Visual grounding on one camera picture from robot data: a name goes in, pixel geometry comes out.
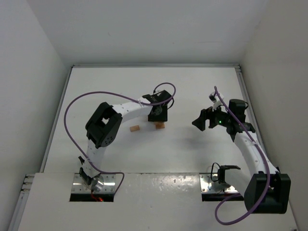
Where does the wood block four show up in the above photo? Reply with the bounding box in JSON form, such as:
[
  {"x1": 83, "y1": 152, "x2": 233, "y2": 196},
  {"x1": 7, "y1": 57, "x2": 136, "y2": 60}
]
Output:
[{"x1": 155, "y1": 122, "x2": 165, "y2": 129}]

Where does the wood block one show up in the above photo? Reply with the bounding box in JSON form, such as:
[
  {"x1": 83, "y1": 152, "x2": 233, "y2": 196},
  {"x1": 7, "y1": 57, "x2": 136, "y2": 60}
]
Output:
[{"x1": 129, "y1": 125, "x2": 140, "y2": 132}]

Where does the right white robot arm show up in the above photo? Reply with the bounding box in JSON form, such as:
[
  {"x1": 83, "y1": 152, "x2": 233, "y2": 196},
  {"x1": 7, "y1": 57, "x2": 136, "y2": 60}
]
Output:
[{"x1": 192, "y1": 96, "x2": 291, "y2": 214}]

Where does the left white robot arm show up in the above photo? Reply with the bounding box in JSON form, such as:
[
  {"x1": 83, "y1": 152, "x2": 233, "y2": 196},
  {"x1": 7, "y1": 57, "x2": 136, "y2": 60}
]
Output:
[{"x1": 79, "y1": 90, "x2": 172, "y2": 185}]

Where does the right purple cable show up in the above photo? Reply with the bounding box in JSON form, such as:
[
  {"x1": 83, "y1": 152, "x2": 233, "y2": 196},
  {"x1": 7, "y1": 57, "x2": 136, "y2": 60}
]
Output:
[{"x1": 214, "y1": 86, "x2": 271, "y2": 225}]

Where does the purple cable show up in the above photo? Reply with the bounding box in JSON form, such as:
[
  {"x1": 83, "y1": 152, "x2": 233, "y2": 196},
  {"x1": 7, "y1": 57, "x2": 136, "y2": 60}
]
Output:
[
  {"x1": 214, "y1": 86, "x2": 271, "y2": 225},
  {"x1": 64, "y1": 82, "x2": 177, "y2": 195}
]

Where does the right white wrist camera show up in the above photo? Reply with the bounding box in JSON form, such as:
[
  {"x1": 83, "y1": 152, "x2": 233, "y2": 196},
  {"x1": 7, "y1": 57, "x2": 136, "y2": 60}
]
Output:
[{"x1": 209, "y1": 91, "x2": 223, "y2": 111}]

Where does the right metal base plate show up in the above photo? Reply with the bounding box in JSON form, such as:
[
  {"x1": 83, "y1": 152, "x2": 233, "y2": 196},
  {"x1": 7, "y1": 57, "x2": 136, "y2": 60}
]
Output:
[{"x1": 199, "y1": 173, "x2": 238, "y2": 194}]

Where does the metal base plate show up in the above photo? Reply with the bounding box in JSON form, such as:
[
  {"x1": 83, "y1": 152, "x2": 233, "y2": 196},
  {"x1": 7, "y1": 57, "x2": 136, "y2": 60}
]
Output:
[
  {"x1": 71, "y1": 174, "x2": 116, "y2": 194},
  {"x1": 199, "y1": 173, "x2": 238, "y2": 194}
]

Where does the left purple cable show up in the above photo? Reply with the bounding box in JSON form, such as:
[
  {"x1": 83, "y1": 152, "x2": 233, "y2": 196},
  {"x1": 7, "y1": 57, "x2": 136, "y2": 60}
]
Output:
[{"x1": 64, "y1": 82, "x2": 177, "y2": 195}]

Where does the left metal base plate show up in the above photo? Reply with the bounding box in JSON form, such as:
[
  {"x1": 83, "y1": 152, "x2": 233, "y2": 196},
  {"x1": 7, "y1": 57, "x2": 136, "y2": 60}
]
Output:
[{"x1": 71, "y1": 174, "x2": 116, "y2": 194}]

